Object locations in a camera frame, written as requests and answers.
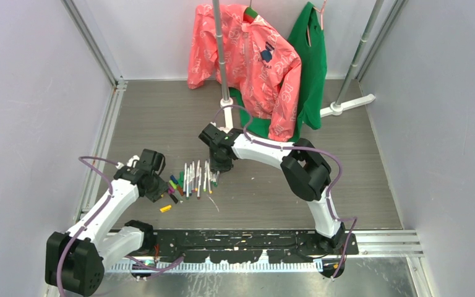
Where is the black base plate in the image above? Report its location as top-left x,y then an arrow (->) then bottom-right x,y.
116,228 -> 359,265

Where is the left rack pole with foot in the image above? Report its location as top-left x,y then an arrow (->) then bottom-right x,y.
212,0 -> 234,131

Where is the clear pen cap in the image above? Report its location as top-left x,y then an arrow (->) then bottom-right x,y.
176,192 -> 184,203

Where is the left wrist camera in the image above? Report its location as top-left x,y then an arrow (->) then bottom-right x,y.
116,155 -> 140,170

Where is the lime pen cap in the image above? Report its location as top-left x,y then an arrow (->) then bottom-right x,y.
169,180 -> 177,190

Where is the right rack pole with foot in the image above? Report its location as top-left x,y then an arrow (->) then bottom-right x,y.
320,0 -> 384,118

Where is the green clip pen cap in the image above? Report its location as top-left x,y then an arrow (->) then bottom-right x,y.
178,171 -> 185,189

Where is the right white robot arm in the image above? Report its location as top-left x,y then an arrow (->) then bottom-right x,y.
199,124 -> 346,254

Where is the rack pole with foot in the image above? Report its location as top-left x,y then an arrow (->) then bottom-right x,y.
320,0 -> 384,118
212,0 -> 234,131

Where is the yellow pen cap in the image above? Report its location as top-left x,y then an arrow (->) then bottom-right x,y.
160,205 -> 172,213

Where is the pink patterned jacket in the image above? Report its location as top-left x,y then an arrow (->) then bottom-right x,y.
187,4 -> 302,142

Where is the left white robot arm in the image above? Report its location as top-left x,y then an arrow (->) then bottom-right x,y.
45,149 -> 169,296

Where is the brown cap marker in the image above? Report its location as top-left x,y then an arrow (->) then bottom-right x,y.
197,167 -> 202,200

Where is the blue cap marker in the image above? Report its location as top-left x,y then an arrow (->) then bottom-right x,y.
189,161 -> 195,195

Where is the blue pen cap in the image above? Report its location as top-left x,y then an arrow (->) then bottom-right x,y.
170,175 -> 179,185

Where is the magenta cap marker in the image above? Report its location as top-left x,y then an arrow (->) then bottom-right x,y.
213,171 -> 220,187

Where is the black pen cap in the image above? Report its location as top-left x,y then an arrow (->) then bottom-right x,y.
169,194 -> 179,204

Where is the green garment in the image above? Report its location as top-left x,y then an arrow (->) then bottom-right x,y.
230,2 -> 327,142

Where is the short yellow cap marker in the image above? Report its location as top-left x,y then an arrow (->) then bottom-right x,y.
194,160 -> 200,192

